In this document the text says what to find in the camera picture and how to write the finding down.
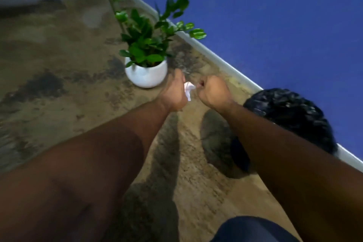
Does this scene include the white baseboard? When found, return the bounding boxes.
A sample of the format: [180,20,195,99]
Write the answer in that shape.
[122,0,363,173]

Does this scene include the person's left forearm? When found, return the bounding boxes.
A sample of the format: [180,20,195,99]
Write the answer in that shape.
[0,100,172,242]

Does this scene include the black bin with liner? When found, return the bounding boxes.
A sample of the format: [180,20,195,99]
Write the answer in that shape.
[230,88,338,173]

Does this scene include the small curled white paper scrap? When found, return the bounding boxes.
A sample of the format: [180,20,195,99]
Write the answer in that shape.
[183,81,196,101]

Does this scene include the person's right forearm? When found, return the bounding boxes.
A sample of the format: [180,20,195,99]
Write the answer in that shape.
[221,102,363,242]

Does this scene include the green potted plant white pot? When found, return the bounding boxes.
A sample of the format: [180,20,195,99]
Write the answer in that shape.
[92,0,207,88]

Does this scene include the blue shorts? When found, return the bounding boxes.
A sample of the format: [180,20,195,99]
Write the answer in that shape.
[209,216,300,242]

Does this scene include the person's left hand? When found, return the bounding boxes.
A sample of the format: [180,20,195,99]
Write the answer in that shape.
[157,68,188,112]

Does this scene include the person's right hand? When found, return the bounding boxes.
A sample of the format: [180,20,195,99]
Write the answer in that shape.
[197,75,234,113]

